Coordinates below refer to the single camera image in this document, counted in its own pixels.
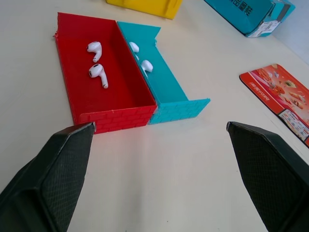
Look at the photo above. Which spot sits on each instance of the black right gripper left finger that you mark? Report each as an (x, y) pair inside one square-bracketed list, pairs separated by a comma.
[(50, 178)]

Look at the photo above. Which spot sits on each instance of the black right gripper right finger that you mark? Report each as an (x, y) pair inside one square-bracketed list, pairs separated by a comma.
[(268, 174)]

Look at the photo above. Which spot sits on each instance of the teal cardboard box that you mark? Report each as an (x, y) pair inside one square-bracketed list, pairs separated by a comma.
[(251, 14)]

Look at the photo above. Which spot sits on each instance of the yellow tray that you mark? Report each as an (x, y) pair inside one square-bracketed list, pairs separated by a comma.
[(154, 6)]

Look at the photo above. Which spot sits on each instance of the red printed card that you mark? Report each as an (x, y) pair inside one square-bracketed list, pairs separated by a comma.
[(280, 96)]

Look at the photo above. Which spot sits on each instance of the red brick-pattern tray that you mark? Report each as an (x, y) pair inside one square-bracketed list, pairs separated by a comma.
[(96, 96)]

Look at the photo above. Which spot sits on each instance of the teal brick-pattern tray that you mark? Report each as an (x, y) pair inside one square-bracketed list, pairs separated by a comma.
[(166, 91)]

